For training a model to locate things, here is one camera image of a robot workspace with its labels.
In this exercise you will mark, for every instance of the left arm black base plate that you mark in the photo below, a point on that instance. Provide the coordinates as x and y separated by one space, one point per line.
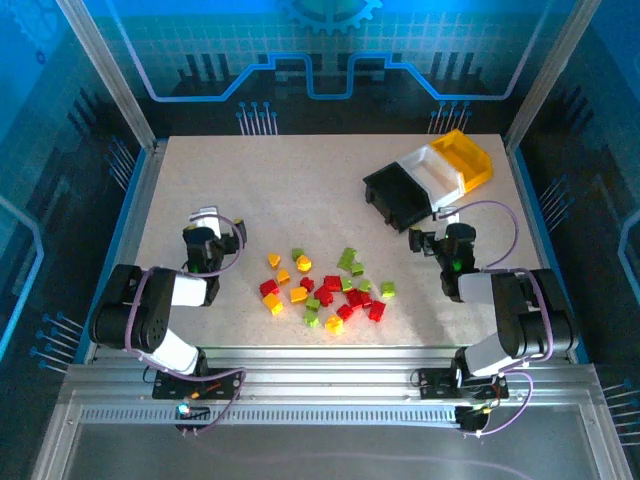
225 386

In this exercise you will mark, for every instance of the aluminium side rail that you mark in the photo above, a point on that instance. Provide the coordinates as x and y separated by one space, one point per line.
526 200
131 235

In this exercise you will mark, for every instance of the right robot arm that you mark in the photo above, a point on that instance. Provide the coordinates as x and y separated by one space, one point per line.
525 310

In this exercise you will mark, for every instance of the yellow plastic bin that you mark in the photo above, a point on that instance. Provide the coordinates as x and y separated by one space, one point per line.
470 160

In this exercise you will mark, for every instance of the grey framed panel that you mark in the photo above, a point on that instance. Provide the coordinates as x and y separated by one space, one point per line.
320 450

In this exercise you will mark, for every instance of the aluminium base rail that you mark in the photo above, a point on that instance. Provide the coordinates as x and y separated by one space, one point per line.
325 370

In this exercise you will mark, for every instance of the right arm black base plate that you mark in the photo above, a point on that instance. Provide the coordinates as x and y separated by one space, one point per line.
435 382

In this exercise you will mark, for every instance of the black plastic bin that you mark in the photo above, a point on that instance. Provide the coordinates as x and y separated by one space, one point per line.
400 190

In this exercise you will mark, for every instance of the long green lego brick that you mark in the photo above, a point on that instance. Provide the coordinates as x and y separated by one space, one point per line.
347 258

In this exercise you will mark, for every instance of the yellow lego brick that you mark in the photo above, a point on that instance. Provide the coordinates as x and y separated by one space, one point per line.
283 276
273 259
303 262
334 324
298 294
273 303

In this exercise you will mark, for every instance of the red lego brick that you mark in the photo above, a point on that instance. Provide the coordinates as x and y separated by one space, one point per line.
376 310
345 312
269 287
307 283
324 296
367 299
354 297
332 282

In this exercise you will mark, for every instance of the white plastic bin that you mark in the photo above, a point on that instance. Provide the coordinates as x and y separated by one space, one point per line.
430 169

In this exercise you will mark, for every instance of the aluminium frame post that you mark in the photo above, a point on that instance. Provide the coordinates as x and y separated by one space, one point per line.
107 75
550 75

